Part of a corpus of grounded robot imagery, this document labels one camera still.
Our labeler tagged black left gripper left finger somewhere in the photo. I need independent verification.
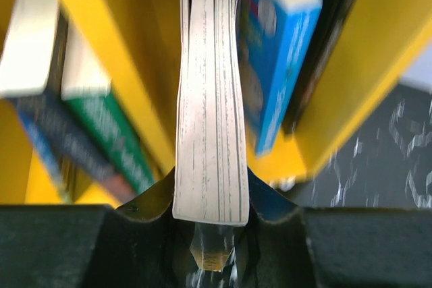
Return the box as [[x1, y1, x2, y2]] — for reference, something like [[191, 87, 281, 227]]
[[1, 173, 184, 287]]

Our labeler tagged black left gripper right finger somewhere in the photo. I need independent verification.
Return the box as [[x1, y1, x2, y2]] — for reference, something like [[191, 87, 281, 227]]
[[236, 173, 431, 287]]

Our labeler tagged orange 130-storey treehouse book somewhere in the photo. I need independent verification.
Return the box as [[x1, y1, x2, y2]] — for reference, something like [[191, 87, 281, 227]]
[[171, 0, 251, 274]]

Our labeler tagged green 104-storey treehouse book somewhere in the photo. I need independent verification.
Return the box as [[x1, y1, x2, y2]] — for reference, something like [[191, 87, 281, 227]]
[[61, 25, 156, 194]]

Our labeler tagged dark Tale of Two Cities book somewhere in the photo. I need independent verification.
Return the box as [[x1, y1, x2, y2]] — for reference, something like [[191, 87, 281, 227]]
[[1, 0, 136, 203]]

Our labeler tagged light blue treehouse book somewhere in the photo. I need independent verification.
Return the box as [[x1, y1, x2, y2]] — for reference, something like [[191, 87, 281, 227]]
[[237, 0, 323, 156]]

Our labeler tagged dark Three book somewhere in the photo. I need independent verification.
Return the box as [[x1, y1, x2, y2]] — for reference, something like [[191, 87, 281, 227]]
[[282, 0, 356, 136]]

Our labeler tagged blue Animal Farm book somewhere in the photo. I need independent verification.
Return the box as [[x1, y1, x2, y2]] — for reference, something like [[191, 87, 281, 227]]
[[17, 110, 76, 204]]

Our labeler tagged yellow two-compartment shelf box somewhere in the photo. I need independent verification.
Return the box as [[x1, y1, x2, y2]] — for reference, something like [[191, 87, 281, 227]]
[[0, 0, 432, 206]]

